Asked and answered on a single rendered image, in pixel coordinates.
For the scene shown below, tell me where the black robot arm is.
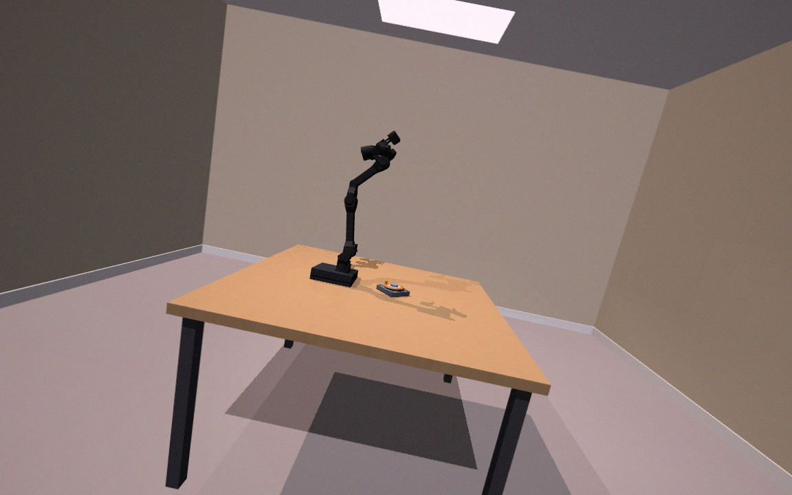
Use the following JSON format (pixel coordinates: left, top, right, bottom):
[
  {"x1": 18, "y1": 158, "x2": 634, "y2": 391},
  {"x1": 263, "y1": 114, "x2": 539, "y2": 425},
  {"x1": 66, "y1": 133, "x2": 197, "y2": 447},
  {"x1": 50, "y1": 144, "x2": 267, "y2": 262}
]
[{"x1": 335, "y1": 142, "x2": 396, "y2": 273}]

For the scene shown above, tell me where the orange round plate with holes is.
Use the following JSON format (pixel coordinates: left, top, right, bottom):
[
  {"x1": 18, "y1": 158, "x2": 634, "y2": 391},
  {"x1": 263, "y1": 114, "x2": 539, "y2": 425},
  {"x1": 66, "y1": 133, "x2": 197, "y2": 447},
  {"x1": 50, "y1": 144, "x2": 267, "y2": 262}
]
[{"x1": 384, "y1": 280, "x2": 404, "y2": 290}]

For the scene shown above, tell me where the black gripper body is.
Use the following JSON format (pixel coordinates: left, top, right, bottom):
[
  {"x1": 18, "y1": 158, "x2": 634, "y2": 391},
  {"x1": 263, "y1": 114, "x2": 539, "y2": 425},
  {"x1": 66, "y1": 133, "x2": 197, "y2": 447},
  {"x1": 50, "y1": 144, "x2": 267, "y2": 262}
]
[{"x1": 375, "y1": 131, "x2": 400, "y2": 148}]

